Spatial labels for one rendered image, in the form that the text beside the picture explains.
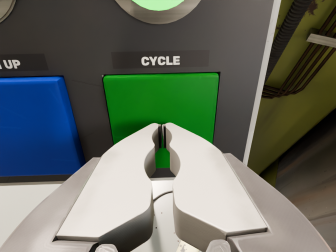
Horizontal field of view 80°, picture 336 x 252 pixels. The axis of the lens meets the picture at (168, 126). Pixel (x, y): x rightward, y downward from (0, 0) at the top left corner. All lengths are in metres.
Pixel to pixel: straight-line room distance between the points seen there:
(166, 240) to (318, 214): 0.76
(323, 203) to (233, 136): 0.38
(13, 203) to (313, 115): 1.38
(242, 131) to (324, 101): 0.38
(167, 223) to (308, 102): 0.86
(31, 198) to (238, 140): 1.28
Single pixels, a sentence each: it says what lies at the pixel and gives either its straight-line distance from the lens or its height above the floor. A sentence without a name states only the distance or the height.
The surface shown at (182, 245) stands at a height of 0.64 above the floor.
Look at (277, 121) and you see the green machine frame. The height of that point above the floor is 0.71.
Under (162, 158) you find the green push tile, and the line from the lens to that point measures 0.16.
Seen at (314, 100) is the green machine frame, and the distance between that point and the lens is 0.52.
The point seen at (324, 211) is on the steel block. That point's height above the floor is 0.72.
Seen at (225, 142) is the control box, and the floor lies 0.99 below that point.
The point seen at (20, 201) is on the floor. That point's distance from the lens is 1.40.
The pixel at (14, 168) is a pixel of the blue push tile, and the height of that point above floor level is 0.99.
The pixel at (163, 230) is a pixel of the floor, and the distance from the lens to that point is 1.14.
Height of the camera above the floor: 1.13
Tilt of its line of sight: 58 degrees down
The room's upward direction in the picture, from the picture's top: straight up
